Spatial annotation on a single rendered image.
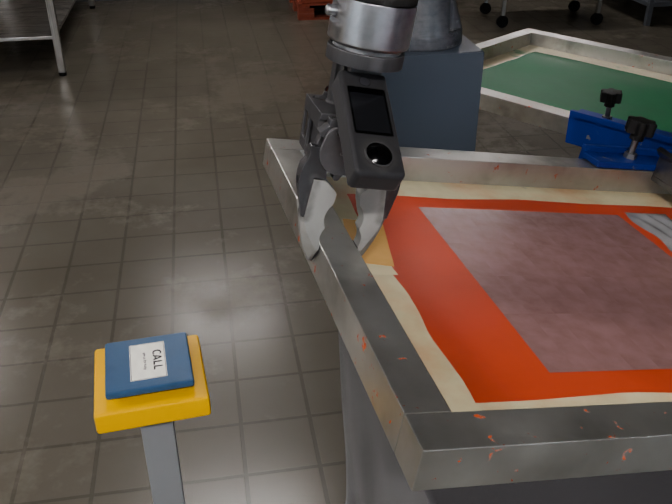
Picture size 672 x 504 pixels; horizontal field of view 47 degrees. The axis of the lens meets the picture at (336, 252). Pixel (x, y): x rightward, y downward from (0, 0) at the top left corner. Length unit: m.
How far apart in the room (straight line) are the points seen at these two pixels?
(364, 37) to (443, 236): 0.32
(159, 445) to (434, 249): 0.42
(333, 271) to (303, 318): 1.98
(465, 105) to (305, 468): 1.18
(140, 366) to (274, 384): 1.49
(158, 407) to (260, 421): 1.39
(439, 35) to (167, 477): 0.79
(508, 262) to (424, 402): 0.35
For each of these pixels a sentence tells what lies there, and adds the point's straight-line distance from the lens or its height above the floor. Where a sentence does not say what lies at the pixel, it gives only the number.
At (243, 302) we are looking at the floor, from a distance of 2.79.
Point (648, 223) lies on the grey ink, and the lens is 1.12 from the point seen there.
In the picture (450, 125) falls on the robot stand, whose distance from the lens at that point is 1.33.
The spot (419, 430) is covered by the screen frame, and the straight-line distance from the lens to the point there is 0.55.
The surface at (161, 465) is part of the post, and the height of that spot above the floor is 0.82.
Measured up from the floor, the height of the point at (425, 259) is 1.11.
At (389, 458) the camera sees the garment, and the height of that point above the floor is 0.89.
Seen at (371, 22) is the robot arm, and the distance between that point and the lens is 0.68.
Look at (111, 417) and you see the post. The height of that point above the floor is 0.95.
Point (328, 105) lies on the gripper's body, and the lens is 0.74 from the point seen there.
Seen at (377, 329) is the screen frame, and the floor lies 1.17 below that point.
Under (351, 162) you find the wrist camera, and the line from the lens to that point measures 0.64.
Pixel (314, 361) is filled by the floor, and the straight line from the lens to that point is 2.49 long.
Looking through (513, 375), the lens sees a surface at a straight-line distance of 0.70.
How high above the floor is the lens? 1.54
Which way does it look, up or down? 30 degrees down
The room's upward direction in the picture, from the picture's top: straight up
